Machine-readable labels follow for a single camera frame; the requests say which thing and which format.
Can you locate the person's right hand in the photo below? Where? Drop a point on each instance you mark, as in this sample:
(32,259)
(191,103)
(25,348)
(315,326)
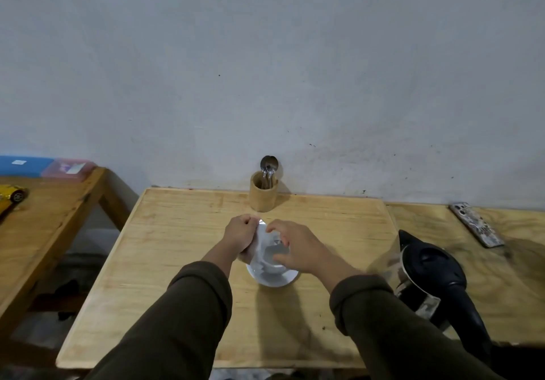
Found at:
(304,247)

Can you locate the person's left hand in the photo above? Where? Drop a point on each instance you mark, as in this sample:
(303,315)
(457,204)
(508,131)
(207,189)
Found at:
(238,235)

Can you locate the person's right thumb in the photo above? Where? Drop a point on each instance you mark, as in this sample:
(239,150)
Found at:
(283,258)

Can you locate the person's left fingers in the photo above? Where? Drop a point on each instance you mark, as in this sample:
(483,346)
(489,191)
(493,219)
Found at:
(247,222)

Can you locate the person's right forearm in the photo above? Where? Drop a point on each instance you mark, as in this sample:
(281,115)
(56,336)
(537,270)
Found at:
(383,328)

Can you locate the person's left forearm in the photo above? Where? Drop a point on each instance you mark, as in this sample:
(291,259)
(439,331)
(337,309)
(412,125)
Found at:
(187,316)

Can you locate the white ceramic cup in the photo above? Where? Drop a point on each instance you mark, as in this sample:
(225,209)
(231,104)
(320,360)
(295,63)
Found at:
(274,265)

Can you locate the white saucer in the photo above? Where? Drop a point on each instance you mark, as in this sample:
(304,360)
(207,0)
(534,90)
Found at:
(276,281)

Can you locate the bamboo utensil holder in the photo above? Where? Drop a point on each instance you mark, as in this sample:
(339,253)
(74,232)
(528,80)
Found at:
(262,196)

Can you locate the metal spoon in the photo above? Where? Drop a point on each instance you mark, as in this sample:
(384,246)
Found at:
(270,163)
(264,177)

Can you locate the black glass electric kettle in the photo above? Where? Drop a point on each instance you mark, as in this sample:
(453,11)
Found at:
(434,273)

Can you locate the pink plastic box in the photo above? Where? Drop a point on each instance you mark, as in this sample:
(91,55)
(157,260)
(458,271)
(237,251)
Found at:
(68,169)

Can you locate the phone with patterned case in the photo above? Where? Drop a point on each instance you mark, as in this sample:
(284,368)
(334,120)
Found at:
(477,224)

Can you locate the wooden side table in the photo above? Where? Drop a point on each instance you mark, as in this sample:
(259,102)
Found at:
(47,222)

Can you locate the blue plastic box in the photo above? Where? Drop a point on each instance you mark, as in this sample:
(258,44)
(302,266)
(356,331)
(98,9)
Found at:
(25,166)

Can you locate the yellow toy car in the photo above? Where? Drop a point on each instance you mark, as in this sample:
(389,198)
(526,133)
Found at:
(10,194)

